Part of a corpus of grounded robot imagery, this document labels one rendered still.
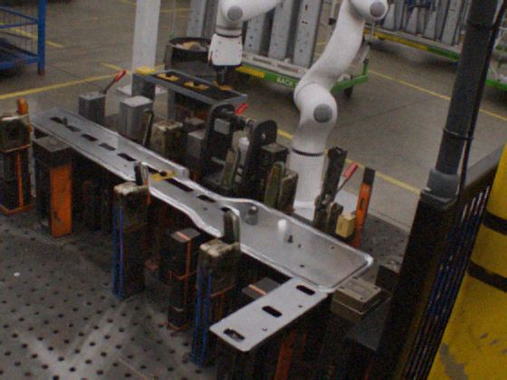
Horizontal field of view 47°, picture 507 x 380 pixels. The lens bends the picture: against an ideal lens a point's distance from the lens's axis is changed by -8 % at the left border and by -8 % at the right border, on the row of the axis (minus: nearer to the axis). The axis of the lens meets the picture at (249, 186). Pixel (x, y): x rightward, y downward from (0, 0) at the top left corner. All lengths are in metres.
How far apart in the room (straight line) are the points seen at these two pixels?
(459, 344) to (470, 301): 0.06
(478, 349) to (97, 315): 1.20
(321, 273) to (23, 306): 0.84
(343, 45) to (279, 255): 0.83
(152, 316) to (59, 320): 0.27
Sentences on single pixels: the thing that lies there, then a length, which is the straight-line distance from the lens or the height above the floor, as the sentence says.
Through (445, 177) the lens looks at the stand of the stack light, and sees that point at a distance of 0.57.
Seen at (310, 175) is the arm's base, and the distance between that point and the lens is 2.17.
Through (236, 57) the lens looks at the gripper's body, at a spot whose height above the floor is 1.30.
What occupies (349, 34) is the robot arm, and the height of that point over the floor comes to 1.42.
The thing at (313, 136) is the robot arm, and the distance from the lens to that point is 2.10.
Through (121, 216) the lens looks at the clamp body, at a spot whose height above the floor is 0.97.
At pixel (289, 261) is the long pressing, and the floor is 1.00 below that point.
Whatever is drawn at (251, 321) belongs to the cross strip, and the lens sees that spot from 1.28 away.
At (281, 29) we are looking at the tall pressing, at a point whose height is 0.63.
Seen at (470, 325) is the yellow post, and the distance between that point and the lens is 0.76.
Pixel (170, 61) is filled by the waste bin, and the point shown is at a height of 0.60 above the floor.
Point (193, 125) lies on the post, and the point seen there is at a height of 1.09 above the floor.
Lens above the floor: 1.78
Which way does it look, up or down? 25 degrees down
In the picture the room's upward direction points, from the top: 7 degrees clockwise
